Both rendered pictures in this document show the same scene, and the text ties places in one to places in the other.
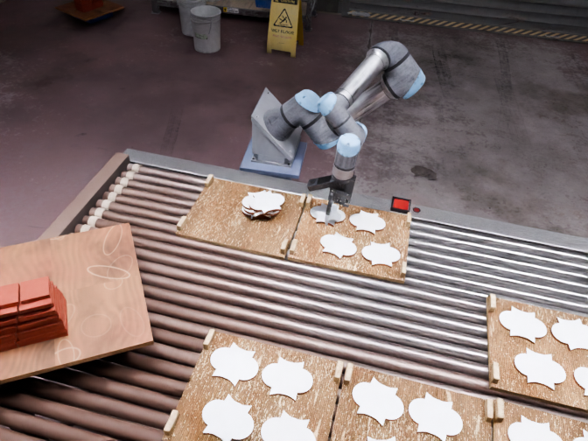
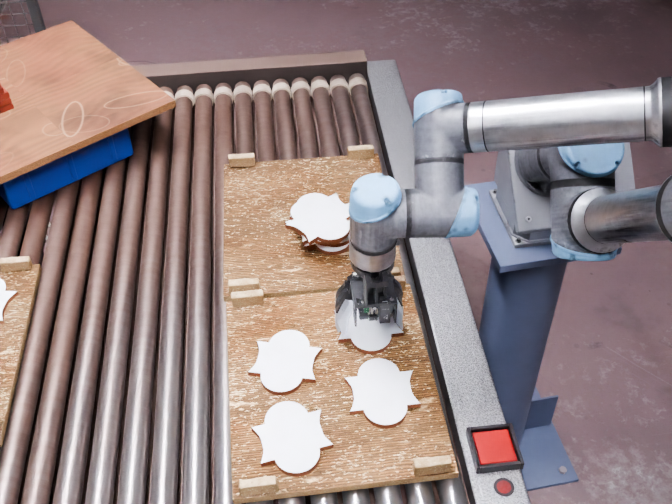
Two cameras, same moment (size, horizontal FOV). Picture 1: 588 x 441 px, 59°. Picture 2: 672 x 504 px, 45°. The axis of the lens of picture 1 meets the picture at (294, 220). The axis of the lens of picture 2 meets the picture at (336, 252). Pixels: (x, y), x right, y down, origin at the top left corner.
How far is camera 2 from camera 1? 158 cm
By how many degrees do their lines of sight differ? 52
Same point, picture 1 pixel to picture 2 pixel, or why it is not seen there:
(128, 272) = (76, 133)
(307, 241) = (277, 316)
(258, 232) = (270, 247)
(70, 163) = not seen: hidden behind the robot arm
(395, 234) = (372, 452)
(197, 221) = (259, 175)
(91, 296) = (27, 121)
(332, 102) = (425, 108)
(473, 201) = not seen: outside the picture
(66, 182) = not seen: hidden behind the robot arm
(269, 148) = (506, 186)
